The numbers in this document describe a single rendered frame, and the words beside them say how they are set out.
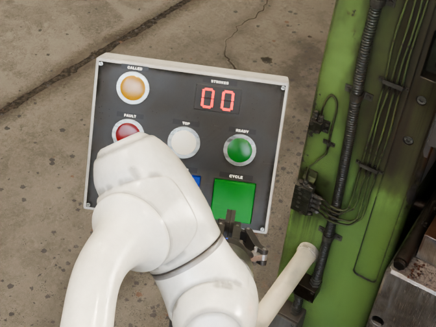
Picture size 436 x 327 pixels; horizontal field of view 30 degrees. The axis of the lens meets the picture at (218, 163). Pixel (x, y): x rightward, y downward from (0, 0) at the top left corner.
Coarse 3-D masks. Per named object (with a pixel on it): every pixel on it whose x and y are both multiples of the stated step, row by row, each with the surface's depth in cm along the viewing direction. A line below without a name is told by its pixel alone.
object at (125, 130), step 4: (124, 124) 144; (128, 124) 144; (132, 124) 144; (120, 128) 144; (124, 128) 144; (128, 128) 144; (132, 128) 144; (136, 128) 144; (116, 132) 144; (120, 132) 144; (124, 132) 144; (128, 132) 144; (132, 132) 144; (136, 132) 144; (116, 136) 145; (120, 136) 144; (124, 136) 144
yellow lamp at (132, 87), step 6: (126, 78) 142; (132, 78) 142; (138, 78) 142; (126, 84) 142; (132, 84) 142; (138, 84) 142; (144, 84) 142; (126, 90) 142; (132, 90) 142; (138, 90) 142; (144, 90) 142; (126, 96) 143; (132, 96) 143; (138, 96) 143
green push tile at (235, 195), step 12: (216, 180) 145; (228, 180) 145; (216, 192) 145; (228, 192) 145; (240, 192) 145; (252, 192) 145; (216, 204) 146; (228, 204) 146; (240, 204) 146; (252, 204) 146; (216, 216) 147; (240, 216) 146
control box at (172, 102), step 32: (96, 64) 142; (128, 64) 142; (160, 64) 143; (192, 64) 148; (96, 96) 143; (160, 96) 143; (192, 96) 142; (224, 96) 142; (256, 96) 142; (96, 128) 145; (160, 128) 144; (192, 128) 144; (224, 128) 143; (256, 128) 143; (192, 160) 145; (224, 160) 145; (256, 160) 144; (96, 192) 148; (256, 192) 146; (256, 224) 147
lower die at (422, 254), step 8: (432, 224) 150; (432, 232) 148; (424, 240) 149; (432, 240) 148; (424, 248) 150; (432, 248) 149; (416, 256) 152; (424, 256) 151; (432, 256) 150; (432, 264) 151
